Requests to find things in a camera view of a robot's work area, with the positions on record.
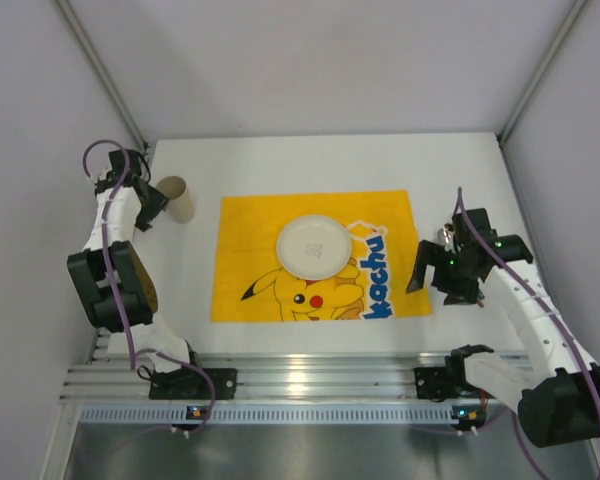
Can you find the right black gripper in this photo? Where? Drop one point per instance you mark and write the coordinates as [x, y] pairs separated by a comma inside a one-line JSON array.
[[435, 263]]

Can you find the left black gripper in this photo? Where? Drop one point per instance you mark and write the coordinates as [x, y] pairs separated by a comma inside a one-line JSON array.
[[150, 201]]

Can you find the beige paper cup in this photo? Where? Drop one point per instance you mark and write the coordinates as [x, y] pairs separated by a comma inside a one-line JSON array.
[[180, 201]]

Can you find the yellow pikachu cloth placemat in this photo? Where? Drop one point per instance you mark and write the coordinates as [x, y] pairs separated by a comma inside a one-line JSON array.
[[252, 286]]

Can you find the white paper plate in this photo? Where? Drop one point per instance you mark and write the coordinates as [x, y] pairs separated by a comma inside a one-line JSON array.
[[313, 247]]

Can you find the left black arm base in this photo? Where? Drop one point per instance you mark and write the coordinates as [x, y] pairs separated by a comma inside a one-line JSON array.
[[185, 384]]

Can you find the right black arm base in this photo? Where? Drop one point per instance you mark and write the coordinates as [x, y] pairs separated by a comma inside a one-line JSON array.
[[437, 384]]

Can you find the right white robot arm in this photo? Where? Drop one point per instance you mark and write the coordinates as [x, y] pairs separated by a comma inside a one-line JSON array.
[[557, 401]]

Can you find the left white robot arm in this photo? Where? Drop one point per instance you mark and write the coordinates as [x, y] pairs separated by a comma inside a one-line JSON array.
[[113, 285]]

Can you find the metal spoon teal handle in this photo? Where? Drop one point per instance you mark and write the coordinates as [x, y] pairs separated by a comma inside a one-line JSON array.
[[445, 236]]

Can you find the aluminium rail frame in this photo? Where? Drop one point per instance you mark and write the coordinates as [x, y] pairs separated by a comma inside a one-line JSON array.
[[291, 377]]

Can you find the perforated cable duct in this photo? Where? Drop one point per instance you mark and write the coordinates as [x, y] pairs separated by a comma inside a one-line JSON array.
[[280, 414]]

